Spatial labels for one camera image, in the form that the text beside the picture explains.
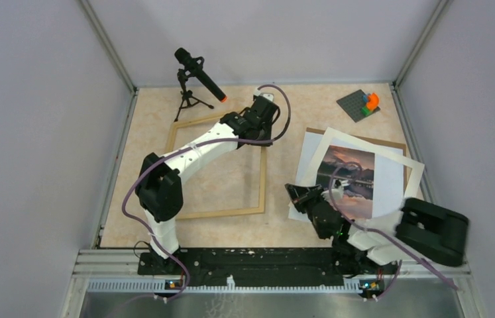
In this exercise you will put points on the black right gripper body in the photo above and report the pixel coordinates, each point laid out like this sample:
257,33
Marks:
319,198

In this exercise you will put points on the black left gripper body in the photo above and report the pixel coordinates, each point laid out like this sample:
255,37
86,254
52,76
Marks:
265,130

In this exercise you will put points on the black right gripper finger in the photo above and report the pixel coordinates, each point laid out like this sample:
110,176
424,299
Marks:
301,194
305,204

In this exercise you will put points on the sunset cloud photo print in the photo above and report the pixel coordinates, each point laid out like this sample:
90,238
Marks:
355,166

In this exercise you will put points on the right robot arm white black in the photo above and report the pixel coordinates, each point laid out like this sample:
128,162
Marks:
438,233

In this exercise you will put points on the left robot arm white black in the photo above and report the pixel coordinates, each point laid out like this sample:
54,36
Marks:
160,193

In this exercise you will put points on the white mat board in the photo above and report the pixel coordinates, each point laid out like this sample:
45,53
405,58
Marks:
414,170

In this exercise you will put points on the black mini tripod stand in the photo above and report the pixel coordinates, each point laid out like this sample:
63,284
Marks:
188,100

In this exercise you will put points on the white paper sheet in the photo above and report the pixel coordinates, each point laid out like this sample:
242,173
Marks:
389,176

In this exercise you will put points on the black microphone orange tip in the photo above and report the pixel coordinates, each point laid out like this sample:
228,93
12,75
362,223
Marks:
193,68

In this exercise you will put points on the brown cardboard backing board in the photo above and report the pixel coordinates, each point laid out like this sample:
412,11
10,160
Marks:
315,132

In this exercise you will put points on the grey building brick baseplate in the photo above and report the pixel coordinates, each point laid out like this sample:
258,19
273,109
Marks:
351,105

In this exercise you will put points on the colourful toy brick stack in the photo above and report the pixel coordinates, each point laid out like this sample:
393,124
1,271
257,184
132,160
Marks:
371,104

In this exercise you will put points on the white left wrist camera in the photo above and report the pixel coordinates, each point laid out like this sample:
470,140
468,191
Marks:
258,93

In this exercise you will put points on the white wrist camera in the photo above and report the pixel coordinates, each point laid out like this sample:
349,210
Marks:
337,190
258,93

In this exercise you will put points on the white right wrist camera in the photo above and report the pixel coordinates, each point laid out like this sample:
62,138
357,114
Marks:
337,190

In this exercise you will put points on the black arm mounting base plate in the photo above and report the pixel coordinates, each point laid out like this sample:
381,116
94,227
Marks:
264,267

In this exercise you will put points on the aluminium front rail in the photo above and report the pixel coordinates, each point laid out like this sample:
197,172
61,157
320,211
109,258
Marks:
116,270

